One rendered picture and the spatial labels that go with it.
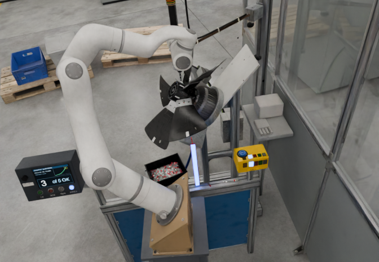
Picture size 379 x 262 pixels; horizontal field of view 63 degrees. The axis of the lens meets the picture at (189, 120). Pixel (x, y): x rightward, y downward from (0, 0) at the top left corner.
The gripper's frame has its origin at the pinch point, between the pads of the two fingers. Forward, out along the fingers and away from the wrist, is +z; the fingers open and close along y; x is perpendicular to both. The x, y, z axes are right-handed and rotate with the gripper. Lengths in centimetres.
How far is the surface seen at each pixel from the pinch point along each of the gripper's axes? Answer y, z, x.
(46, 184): -72, -42, -48
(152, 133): -22, 3, -66
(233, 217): 20, -37, -113
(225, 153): 26, 11, -105
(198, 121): 5.5, -18.6, -44.6
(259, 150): 34, -36, -56
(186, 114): 0.2, -10.3, -44.7
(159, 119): -16, 6, -58
